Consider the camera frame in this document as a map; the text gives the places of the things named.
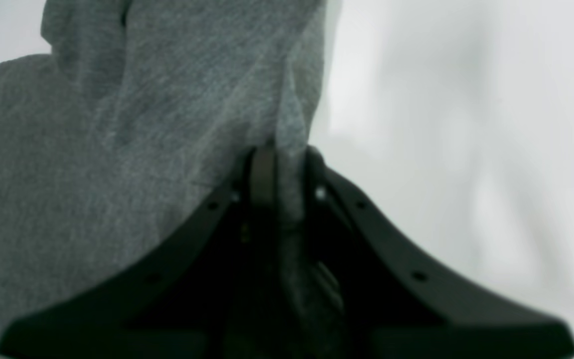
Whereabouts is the grey t-shirt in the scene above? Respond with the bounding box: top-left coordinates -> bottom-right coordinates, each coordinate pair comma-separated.
0,0 -> 327,335

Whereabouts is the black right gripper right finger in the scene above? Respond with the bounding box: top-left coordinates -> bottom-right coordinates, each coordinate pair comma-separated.
305,146 -> 574,359

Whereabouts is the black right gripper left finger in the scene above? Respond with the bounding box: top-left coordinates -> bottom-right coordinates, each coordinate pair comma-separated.
0,146 -> 277,359

